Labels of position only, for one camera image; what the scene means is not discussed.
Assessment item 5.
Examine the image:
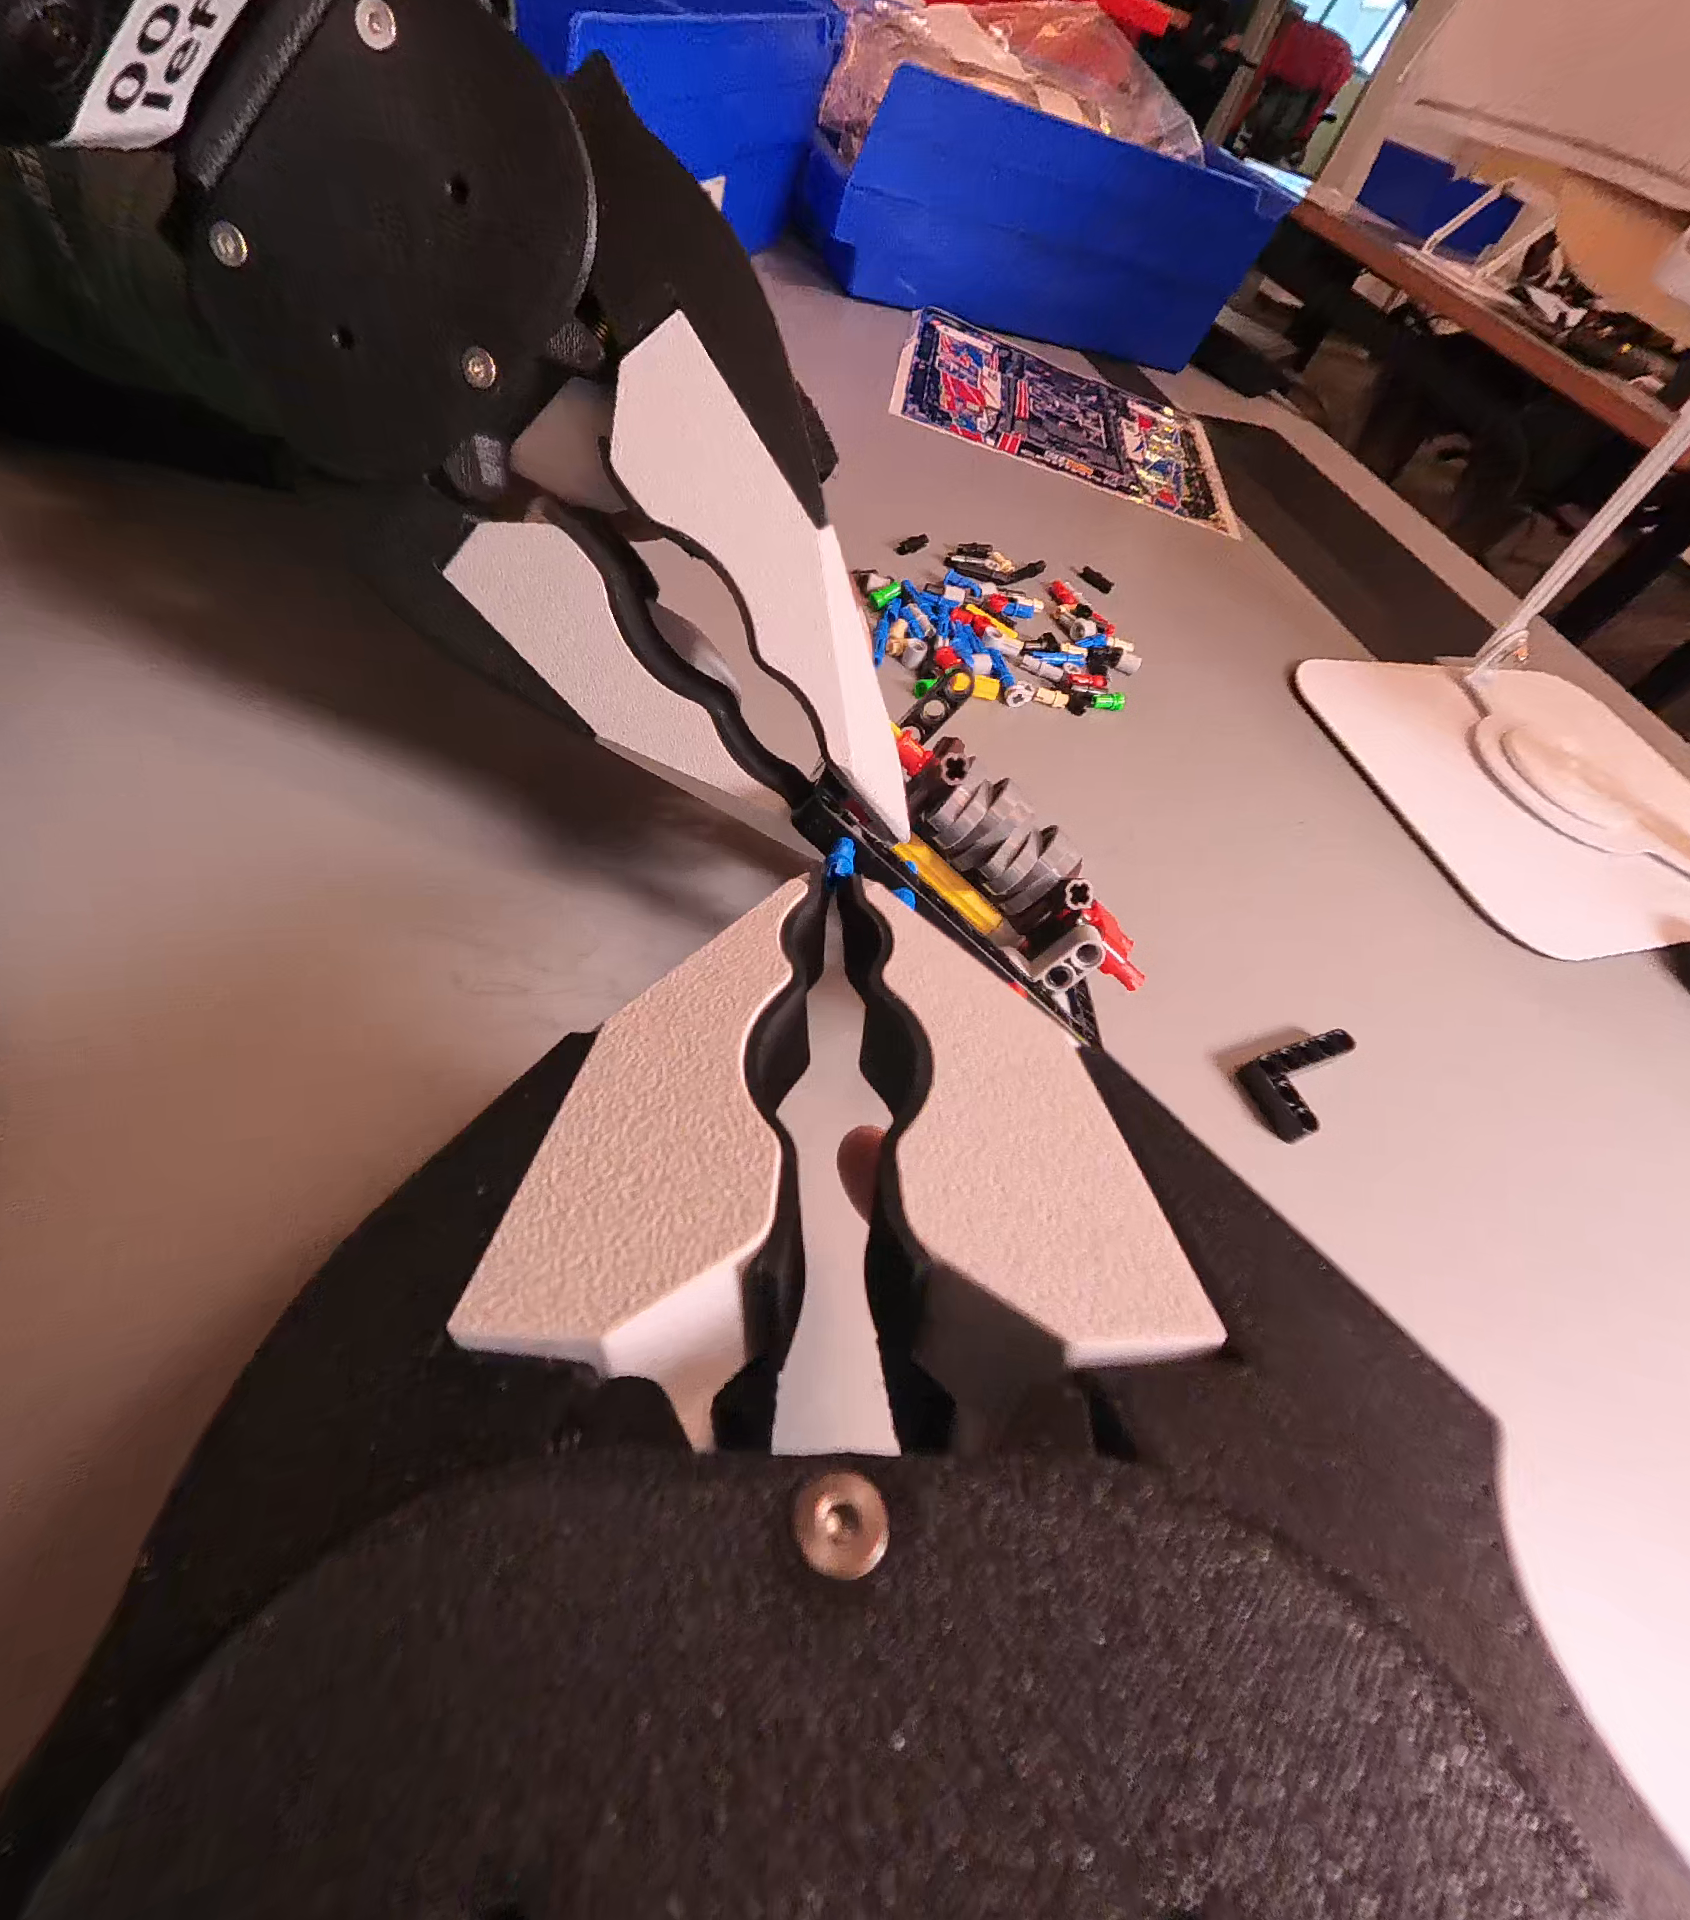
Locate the white board with rounded corner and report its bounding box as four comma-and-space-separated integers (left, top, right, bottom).
1291, 365, 1690, 966

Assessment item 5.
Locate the pile of small lego pieces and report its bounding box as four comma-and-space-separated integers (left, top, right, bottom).
851, 531, 1144, 717

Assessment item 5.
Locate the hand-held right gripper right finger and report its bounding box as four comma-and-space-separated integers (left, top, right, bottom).
843, 882, 1230, 1419

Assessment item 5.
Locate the dark angled lego beam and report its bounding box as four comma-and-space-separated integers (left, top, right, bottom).
1232, 1025, 1358, 1146

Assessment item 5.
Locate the printed instruction sheet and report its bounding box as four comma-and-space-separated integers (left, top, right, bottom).
886, 306, 1244, 542

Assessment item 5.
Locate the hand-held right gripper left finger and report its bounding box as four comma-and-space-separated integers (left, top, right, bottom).
443, 874, 831, 1454

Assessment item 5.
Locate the wooden workbench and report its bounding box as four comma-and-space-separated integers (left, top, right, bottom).
1291, 185, 1690, 528

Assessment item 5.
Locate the red office chair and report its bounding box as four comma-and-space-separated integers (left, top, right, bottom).
1226, 13, 1358, 143

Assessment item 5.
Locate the blue storage bin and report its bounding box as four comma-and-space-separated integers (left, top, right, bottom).
795, 60, 1309, 377
1361, 142, 1521, 258
513, 0, 847, 258

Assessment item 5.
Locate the white lamp head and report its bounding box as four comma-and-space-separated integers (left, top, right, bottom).
1383, 0, 1690, 362

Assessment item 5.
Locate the clear plastic bag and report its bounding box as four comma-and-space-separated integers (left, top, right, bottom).
814, 0, 1207, 168

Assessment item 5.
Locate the black frame lego assembly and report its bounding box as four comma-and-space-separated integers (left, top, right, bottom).
788, 669, 1147, 1051

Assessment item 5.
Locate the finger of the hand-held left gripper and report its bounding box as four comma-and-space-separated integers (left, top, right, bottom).
439, 510, 853, 863
602, 306, 919, 845

